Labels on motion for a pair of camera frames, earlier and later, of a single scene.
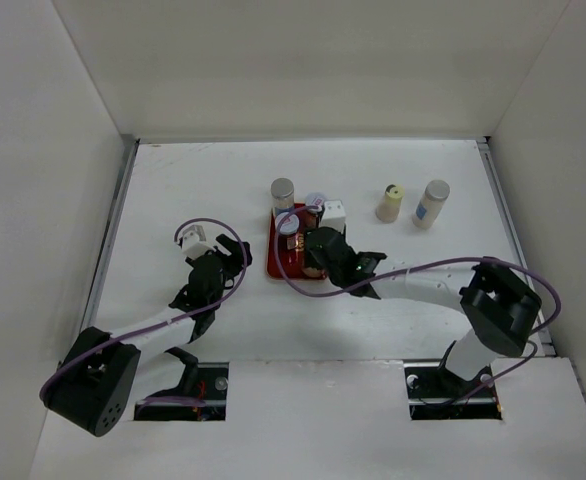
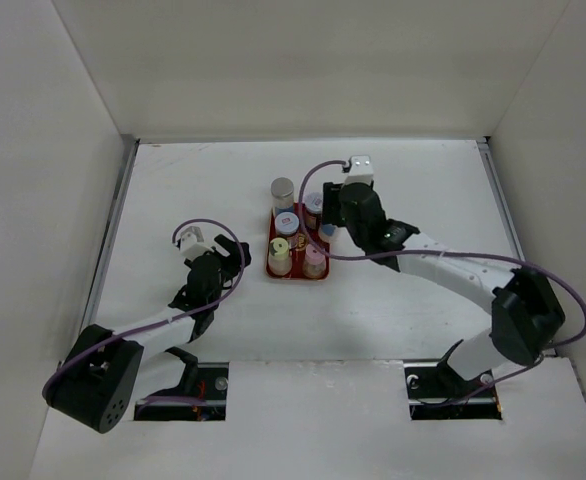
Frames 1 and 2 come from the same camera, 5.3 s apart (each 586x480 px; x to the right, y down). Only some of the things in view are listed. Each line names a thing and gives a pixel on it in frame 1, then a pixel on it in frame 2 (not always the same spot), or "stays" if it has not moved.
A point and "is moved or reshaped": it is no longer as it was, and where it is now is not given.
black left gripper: [232, 261] stays
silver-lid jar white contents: [430, 203] is moved or reshaped
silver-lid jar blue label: [282, 189] stays
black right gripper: [313, 259] → [331, 198]
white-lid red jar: [313, 207] stays
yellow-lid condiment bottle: [389, 207] → [279, 257]
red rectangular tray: [290, 267] stays
